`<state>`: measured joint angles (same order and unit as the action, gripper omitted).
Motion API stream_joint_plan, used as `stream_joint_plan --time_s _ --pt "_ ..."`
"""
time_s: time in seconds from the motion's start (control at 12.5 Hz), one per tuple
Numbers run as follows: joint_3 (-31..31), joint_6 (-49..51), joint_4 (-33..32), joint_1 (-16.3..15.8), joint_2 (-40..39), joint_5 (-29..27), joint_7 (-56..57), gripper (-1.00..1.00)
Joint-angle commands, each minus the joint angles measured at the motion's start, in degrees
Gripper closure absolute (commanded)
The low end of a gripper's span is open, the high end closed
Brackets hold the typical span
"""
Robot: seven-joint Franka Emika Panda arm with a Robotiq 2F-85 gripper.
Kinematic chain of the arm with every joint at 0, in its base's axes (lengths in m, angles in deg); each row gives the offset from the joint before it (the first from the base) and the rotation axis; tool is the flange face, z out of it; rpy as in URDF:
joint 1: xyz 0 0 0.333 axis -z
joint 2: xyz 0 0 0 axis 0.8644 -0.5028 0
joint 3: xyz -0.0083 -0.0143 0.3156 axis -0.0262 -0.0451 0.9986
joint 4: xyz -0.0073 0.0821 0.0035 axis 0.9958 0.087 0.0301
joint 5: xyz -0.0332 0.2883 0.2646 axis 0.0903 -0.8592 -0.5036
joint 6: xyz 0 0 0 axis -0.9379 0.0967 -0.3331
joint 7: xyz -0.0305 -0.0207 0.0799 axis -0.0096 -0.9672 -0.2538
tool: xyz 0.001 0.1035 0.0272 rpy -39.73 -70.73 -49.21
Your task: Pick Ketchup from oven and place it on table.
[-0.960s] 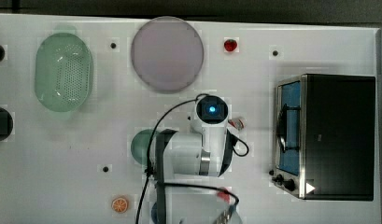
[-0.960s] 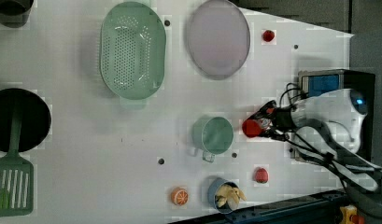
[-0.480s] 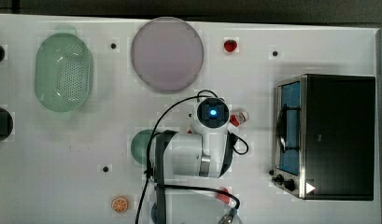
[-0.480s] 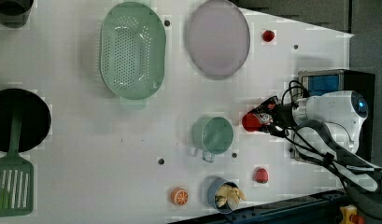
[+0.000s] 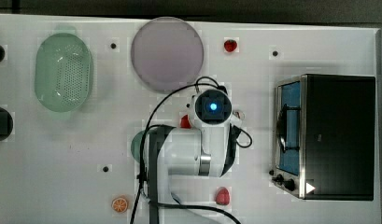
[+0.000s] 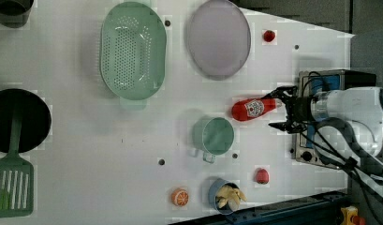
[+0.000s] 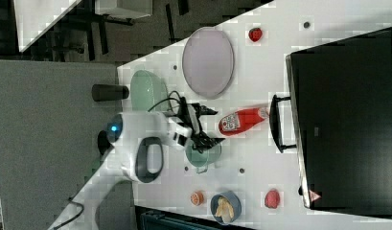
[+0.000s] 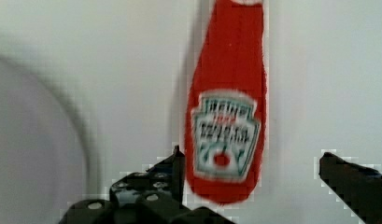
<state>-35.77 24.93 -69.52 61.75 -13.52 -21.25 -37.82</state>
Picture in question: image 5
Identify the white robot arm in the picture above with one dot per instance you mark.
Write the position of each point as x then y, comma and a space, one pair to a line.
207, 148

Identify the pink toy fruit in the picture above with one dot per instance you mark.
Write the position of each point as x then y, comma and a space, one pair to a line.
223, 197

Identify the small green round object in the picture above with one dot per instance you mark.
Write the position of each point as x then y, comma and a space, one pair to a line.
136, 150

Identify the red toy strawberry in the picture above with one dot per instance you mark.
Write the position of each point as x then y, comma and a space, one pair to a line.
230, 45

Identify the green perforated colander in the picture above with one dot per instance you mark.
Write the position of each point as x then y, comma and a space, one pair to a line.
63, 73

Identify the orange slice toy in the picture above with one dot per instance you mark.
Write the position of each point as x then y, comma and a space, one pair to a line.
120, 204

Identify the black cylinder lower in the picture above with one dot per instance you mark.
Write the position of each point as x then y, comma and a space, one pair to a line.
6, 124

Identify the round lilac plate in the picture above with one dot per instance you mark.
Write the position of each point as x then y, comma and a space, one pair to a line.
167, 53

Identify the red knitted ketchup bottle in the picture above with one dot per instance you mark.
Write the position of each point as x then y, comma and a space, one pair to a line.
185, 123

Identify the black toaster oven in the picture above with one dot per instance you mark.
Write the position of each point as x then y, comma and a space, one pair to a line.
325, 137

